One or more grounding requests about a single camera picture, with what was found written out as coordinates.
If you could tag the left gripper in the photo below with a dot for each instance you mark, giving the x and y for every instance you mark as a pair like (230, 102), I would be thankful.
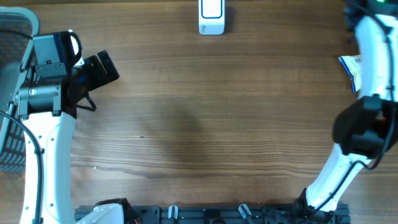
(94, 65)

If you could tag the cream snack pouch blue seal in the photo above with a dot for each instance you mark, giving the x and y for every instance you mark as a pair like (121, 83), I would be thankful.
(352, 67)

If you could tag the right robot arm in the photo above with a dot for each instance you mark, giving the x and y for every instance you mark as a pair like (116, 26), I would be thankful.
(366, 130)

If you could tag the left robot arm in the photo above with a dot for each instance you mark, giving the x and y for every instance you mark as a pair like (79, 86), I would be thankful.
(47, 110)

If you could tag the white barcode scanner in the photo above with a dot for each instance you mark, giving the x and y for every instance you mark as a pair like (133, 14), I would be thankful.
(211, 17)

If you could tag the grey plastic shopping basket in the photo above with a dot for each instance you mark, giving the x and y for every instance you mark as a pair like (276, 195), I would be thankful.
(18, 25)

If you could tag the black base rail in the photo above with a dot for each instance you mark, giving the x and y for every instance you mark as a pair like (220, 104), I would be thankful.
(201, 215)

